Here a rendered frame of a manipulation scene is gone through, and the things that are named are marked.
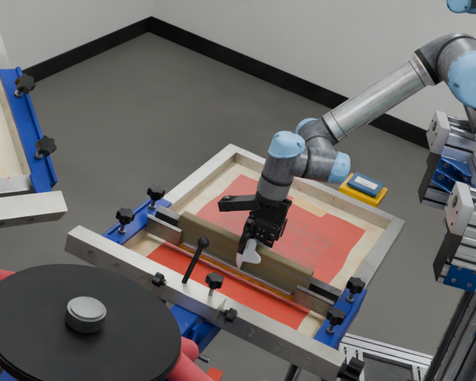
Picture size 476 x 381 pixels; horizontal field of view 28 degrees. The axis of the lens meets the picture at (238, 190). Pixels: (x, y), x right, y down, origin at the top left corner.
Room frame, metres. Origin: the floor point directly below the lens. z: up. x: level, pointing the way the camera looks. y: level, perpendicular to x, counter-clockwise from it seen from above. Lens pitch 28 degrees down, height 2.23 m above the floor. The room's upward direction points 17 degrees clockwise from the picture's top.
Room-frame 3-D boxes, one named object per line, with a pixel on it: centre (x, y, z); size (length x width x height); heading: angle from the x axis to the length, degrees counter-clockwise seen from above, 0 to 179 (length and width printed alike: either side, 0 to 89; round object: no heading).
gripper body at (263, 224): (1.98, -0.08, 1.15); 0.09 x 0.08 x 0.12; 75
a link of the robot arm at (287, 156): (1.98, -0.08, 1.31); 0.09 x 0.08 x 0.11; 106
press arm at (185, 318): (1.64, 0.04, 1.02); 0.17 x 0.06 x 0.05; 165
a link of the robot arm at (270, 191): (1.98, -0.08, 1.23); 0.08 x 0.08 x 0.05
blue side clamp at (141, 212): (2.03, 0.22, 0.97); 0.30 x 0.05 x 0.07; 165
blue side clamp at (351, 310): (1.88, -0.32, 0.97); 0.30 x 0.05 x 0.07; 165
